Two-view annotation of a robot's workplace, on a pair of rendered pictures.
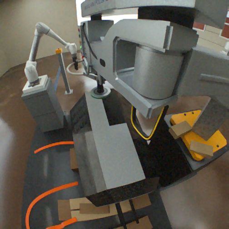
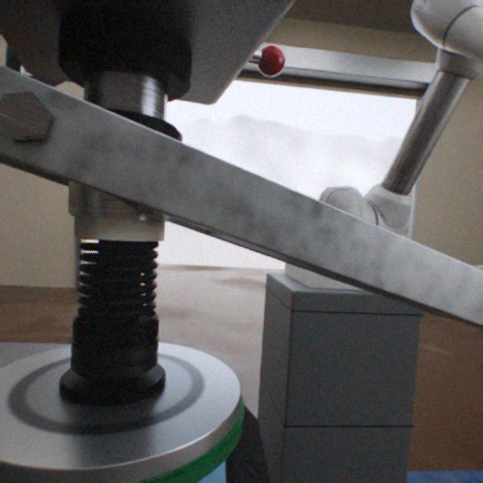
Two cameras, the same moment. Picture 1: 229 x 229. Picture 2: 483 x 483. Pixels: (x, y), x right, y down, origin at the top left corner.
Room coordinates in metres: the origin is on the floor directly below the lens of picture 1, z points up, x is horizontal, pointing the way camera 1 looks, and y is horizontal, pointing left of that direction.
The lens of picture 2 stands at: (1.17, -0.11, 0.97)
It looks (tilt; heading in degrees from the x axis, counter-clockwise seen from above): 3 degrees down; 102
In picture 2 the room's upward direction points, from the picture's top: 3 degrees clockwise
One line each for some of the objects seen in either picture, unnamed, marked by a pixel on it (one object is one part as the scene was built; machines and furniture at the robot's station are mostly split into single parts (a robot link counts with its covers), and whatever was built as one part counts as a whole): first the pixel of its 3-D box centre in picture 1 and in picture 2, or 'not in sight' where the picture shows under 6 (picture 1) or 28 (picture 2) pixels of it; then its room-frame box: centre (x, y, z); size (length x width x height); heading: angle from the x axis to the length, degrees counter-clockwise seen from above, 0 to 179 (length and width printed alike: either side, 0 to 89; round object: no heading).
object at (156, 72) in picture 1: (156, 68); not in sight; (0.44, -0.17, 1.32); 0.19 x 0.19 x 0.20
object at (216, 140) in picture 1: (200, 130); not in sight; (0.52, -0.82, 0.76); 0.49 x 0.49 x 0.05; 12
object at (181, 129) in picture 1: (181, 129); not in sight; (0.52, -0.56, 0.81); 0.20 x 0.10 x 0.05; 110
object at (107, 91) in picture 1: (100, 91); (114, 388); (1.02, 0.15, 0.82); 0.21 x 0.21 x 0.01
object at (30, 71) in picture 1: (31, 72); (339, 218); (1.26, 1.15, 1.02); 0.18 x 0.16 x 0.22; 40
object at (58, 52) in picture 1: (63, 72); not in sight; (2.26, 1.15, 0.54); 0.20 x 0.20 x 1.09; 12
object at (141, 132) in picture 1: (144, 116); not in sight; (0.44, -0.17, 1.03); 0.23 x 0.03 x 0.32; 30
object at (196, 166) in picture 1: (182, 150); not in sight; (0.52, -0.82, 0.37); 0.66 x 0.66 x 0.74; 12
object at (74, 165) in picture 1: (75, 159); not in sight; (0.55, 0.51, 0.07); 0.30 x 0.12 x 0.12; 15
